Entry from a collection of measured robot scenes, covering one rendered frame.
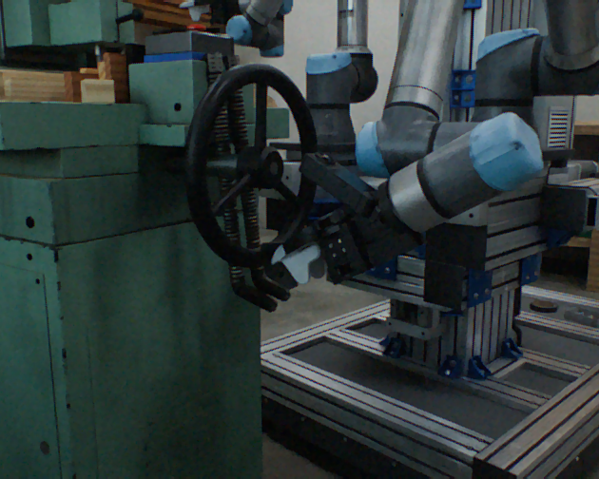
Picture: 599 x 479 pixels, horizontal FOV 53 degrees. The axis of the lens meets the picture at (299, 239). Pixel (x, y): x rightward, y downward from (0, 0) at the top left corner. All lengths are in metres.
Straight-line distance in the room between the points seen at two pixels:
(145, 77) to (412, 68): 0.39
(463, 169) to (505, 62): 0.66
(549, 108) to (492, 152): 1.11
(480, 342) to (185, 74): 1.10
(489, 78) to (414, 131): 0.54
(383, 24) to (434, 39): 3.55
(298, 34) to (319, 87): 3.13
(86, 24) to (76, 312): 0.47
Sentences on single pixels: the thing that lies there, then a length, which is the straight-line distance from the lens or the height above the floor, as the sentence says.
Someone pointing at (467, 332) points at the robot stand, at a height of 0.35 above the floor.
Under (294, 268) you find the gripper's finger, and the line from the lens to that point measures 0.78.
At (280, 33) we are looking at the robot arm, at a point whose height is 1.12.
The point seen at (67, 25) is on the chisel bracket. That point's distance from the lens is 1.12.
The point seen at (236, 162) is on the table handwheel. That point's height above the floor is 0.82.
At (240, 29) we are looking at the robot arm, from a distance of 1.73.
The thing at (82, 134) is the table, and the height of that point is 0.86.
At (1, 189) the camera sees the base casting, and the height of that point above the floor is 0.78.
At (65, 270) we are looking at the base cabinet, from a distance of 0.87.
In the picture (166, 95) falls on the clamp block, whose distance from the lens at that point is 0.92.
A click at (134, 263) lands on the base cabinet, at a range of 0.95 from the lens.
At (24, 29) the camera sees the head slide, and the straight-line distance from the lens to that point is 1.16.
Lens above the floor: 0.88
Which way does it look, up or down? 11 degrees down
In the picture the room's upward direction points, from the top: straight up
